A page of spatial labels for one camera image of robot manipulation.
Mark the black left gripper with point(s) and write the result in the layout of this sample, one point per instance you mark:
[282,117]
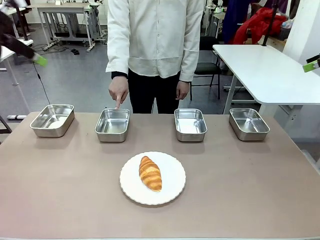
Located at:
[17,45]

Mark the person right forearm white sleeve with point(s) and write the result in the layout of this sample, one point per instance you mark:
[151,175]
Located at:
[117,50]

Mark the person left forearm white sleeve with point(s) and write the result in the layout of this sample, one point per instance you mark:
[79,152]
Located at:
[190,57]

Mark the rectangular steel container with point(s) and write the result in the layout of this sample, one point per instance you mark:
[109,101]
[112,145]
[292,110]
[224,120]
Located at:
[248,123]
[112,125]
[52,121]
[190,123]

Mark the golden croissant bread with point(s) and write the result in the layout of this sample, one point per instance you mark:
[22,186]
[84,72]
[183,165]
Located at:
[150,173]

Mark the person right hand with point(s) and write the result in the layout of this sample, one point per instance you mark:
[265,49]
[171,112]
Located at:
[119,88]

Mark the person left hand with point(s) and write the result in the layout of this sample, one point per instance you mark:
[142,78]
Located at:
[182,90]

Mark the black object on floor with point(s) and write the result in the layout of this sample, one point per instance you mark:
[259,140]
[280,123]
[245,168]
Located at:
[75,51]

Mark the black stand pole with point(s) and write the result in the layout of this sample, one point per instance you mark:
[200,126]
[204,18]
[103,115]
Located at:
[22,25]

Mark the large white side table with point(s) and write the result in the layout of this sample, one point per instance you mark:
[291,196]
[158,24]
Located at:
[270,72]

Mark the grey background workbench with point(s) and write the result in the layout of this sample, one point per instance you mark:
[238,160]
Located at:
[65,15]

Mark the white power strip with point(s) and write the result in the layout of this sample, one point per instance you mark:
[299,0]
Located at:
[16,117]

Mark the red jacket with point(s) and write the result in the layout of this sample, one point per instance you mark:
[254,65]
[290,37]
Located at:
[257,25]

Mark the background person purple clothing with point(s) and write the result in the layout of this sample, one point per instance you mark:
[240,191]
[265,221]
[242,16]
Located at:
[237,17]

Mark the black folding chair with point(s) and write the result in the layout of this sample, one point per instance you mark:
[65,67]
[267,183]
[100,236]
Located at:
[207,62]

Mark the person torso white shirt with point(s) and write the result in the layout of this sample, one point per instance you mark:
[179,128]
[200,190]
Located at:
[155,37]

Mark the person black trousers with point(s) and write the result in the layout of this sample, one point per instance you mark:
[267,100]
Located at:
[155,95]

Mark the white scalloped plate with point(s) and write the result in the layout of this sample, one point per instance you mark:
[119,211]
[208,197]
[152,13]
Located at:
[172,175]

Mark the black camera pole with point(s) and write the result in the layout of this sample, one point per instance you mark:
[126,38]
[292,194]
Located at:
[271,22]

